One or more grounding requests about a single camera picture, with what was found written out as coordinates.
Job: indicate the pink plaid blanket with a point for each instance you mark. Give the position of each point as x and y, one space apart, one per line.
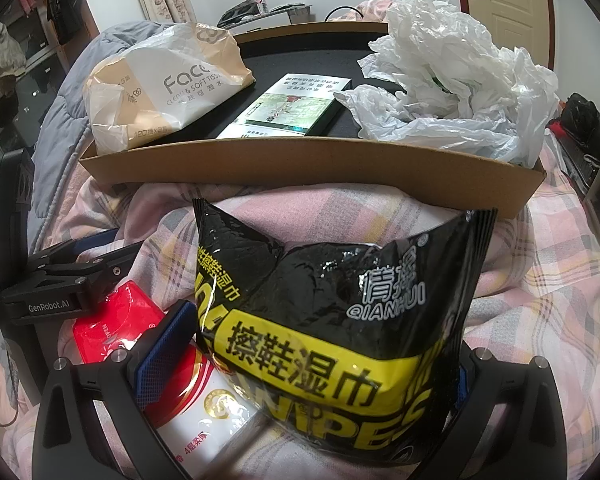
530 285

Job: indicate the grey quilt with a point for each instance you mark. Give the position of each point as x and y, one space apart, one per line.
65 110

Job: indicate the black yellow shoe wipes pack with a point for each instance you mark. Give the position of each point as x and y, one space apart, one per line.
330 310

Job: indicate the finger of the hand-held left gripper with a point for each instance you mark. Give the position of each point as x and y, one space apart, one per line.
80 272
70 250

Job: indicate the black patterned object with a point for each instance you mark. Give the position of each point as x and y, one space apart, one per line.
237 14

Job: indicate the cream panel door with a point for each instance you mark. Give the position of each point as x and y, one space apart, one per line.
505 5

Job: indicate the silver green cigarette box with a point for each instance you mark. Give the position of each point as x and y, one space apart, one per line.
285 105

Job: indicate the red white tissue pack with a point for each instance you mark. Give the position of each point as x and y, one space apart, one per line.
200 410

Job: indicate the dark floor clutter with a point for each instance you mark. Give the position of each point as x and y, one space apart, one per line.
577 115

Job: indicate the brown cardboard box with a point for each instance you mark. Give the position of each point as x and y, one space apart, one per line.
305 170

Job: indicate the beige facial tissue pack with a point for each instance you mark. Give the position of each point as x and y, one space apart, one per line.
155 90

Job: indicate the black hanging garment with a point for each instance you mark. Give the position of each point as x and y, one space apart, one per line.
65 5

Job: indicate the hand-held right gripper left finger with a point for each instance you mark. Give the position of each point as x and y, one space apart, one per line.
162 355

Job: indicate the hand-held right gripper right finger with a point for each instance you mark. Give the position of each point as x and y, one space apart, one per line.
485 390

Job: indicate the clear plastic bottle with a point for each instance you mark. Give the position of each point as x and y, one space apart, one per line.
259 2

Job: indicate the dark storage shelf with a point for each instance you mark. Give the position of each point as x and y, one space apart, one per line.
10 100

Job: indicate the crumpled white plastic bag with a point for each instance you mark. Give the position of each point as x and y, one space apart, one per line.
455 70

